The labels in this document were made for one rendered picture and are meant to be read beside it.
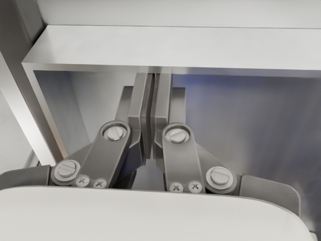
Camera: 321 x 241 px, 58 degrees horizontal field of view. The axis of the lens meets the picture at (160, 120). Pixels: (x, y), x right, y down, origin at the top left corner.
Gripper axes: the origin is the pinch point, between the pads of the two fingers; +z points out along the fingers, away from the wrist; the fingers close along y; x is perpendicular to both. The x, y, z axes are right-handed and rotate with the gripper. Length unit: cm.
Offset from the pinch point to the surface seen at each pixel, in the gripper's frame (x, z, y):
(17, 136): -113, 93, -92
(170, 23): 2.2, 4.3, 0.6
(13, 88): -2.5, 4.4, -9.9
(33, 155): -42, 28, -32
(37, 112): -2.7, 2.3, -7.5
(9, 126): -105, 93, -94
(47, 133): -4.6, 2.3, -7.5
